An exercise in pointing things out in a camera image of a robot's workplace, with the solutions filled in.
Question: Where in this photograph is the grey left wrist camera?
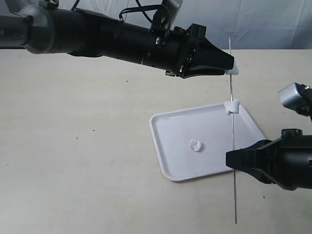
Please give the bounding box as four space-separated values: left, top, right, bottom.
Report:
152 0 183 30

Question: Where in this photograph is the white backdrop curtain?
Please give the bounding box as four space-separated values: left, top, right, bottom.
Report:
0 0 312 51

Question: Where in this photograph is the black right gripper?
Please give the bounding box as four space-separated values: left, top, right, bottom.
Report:
225 129 312 190

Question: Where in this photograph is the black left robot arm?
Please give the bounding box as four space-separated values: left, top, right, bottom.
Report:
0 0 236 78

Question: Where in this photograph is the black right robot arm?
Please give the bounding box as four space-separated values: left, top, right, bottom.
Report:
225 82 312 191

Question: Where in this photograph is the white rectangular plastic tray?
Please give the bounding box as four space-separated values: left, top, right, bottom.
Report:
149 103 266 181

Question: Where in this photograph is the white marshmallow bottom piece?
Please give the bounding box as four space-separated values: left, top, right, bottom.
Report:
224 99 241 116

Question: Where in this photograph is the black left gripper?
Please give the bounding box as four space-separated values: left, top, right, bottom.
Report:
142 24 234 78

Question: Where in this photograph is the thin metal skewer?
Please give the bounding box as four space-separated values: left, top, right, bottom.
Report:
229 36 238 224

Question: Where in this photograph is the white marshmallow piece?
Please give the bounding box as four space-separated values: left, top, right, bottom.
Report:
225 61 239 76
189 139 202 152
224 99 241 116

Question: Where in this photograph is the white marshmallow top piece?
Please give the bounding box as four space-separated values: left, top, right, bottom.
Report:
189 139 202 152

